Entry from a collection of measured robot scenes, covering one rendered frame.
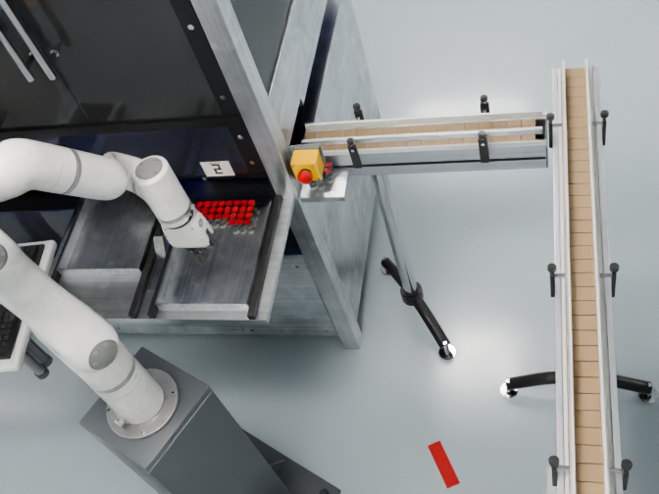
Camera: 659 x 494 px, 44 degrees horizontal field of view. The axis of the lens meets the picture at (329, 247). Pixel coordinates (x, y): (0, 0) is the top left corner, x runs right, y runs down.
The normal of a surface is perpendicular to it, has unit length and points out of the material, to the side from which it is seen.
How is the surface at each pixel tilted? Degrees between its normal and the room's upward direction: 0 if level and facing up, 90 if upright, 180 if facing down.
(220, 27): 90
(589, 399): 0
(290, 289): 90
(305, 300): 90
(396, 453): 0
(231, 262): 0
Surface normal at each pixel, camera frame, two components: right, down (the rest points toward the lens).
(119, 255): -0.23, -0.58
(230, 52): -0.15, 0.81
